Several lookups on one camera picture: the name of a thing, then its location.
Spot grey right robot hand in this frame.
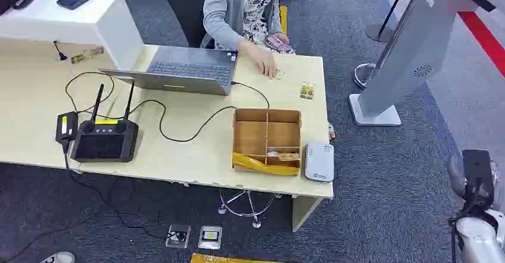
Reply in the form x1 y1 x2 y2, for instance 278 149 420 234
447 149 500 216

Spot grey kiosk stand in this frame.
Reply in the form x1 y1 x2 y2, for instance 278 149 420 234
348 0 496 127

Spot round chrome base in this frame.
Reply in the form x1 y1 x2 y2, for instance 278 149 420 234
353 62 376 90

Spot white card reader device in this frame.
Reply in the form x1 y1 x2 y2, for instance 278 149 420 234
304 140 336 183

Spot pale desk leg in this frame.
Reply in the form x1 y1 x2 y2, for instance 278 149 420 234
291 195 325 233

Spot stack of cards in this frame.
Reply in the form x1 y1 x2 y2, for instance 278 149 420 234
267 147 301 162

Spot wooden box with compartments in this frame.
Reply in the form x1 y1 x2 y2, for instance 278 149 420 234
231 108 303 177

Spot yellow tape strip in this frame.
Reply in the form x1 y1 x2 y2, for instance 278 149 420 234
232 152 300 177

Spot pink smartphone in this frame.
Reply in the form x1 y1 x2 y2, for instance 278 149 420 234
265 35 292 53

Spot person's hand on desk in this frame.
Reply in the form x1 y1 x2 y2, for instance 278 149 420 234
238 40 282 79

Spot yellow chair part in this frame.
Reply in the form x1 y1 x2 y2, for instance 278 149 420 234
279 5 288 36

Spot yellow sheet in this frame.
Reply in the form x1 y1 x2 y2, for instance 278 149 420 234
190 252 279 263

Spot person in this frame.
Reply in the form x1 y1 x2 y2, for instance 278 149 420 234
202 0 297 79

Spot grey laptop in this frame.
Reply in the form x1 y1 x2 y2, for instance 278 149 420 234
98 45 239 97

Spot black remote controller with antennas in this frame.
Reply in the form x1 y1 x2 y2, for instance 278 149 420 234
70 81 140 164

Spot golden tape piece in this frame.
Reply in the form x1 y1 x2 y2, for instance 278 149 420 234
70 46 105 65

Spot black power adapter yellow label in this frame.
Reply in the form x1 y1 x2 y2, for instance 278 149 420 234
55 111 79 145

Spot white cabinet block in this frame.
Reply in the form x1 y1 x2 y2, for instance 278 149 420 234
0 0 144 71

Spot white shoe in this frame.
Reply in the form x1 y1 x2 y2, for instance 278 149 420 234
39 251 76 263

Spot stanchion post with round base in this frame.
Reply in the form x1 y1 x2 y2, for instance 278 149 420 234
364 0 412 43

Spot chrome stool foot ring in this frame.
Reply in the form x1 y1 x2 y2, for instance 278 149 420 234
217 187 283 230

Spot black laptop power cable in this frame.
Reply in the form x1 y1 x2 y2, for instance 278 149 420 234
64 71 272 144

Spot black floor cable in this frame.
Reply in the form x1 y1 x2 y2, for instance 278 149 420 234
0 142 178 263

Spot small black cable stub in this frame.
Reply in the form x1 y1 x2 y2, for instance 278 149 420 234
52 40 68 62

